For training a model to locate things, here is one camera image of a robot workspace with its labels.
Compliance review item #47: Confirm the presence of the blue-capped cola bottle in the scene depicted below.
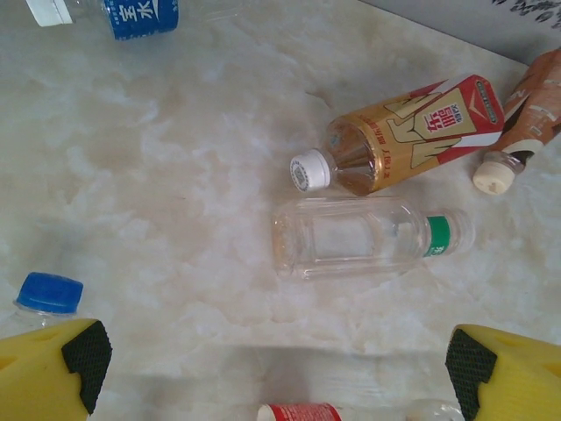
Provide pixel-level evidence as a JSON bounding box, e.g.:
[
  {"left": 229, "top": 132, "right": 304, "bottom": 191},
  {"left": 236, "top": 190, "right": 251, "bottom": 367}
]
[{"left": 11, "top": 271, "right": 87, "bottom": 330}]

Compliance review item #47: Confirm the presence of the brown-label cream-capped bottle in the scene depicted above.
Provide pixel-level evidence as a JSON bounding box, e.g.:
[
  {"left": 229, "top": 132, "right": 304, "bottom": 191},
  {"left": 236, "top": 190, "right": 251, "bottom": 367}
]
[{"left": 472, "top": 46, "right": 561, "bottom": 196}]

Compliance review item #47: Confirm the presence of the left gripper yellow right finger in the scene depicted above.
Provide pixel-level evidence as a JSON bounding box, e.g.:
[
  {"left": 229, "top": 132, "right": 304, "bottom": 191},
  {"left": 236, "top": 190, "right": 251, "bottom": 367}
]
[{"left": 444, "top": 324, "right": 561, "bottom": 421}]

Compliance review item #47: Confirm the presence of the red and gold drink bottle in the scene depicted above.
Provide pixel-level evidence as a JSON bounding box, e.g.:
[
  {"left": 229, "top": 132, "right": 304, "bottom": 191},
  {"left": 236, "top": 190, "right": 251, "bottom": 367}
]
[{"left": 288, "top": 73, "right": 506, "bottom": 197}]

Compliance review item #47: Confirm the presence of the clear bottle with green band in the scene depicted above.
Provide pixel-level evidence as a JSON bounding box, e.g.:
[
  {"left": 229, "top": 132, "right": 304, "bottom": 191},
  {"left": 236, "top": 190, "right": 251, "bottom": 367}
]
[{"left": 270, "top": 196, "right": 478, "bottom": 282}]

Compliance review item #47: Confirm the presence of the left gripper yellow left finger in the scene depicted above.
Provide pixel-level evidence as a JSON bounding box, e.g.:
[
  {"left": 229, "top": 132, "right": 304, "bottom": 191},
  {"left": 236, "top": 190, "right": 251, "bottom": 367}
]
[{"left": 0, "top": 318, "right": 114, "bottom": 421}]

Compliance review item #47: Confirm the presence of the blue-label white-capped water bottle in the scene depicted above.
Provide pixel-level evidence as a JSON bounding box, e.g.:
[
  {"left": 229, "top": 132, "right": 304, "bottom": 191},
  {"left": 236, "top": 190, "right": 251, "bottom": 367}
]
[{"left": 24, "top": 0, "right": 181, "bottom": 41}]

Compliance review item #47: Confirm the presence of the red-label red-capped bottle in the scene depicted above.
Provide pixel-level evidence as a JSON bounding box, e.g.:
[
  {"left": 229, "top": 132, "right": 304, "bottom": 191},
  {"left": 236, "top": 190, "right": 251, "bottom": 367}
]
[{"left": 256, "top": 396, "right": 464, "bottom": 421}]

